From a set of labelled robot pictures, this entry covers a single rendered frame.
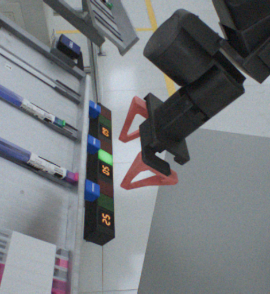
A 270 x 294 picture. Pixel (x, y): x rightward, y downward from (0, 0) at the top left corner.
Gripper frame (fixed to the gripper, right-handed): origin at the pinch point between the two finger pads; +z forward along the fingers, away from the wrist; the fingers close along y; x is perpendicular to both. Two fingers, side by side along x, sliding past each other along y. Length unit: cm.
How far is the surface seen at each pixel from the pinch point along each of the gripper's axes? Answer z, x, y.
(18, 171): 8.8, -12.5, 3.0
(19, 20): 46, -16, -106
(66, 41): 4.9, -10.8, -31.9
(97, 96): 54, 33, -103
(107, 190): 10.2, 4.6, -2.5
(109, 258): 61, 46, -21
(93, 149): 8.8, 0.2, -9.3
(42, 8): 12, -16, -55
